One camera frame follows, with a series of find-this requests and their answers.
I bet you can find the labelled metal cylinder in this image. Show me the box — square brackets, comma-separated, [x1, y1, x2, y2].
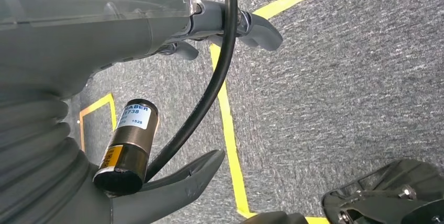
[92, 98, 160, 196]

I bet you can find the black rounded robot shell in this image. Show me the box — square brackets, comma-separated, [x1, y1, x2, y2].
[241, 211, 309, 224]

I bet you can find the thick black cable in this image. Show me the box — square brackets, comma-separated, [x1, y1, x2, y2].
[145, 0, 239, 183]

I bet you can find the black robot left foot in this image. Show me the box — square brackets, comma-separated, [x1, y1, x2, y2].
[320, 159, 444, 224]

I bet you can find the ribbed grey left arm sleeve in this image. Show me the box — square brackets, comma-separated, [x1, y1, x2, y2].
[0, 76, 112, 224]

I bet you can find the yellow floor tape square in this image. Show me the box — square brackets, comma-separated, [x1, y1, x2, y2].
[209, 0, 356, 224]

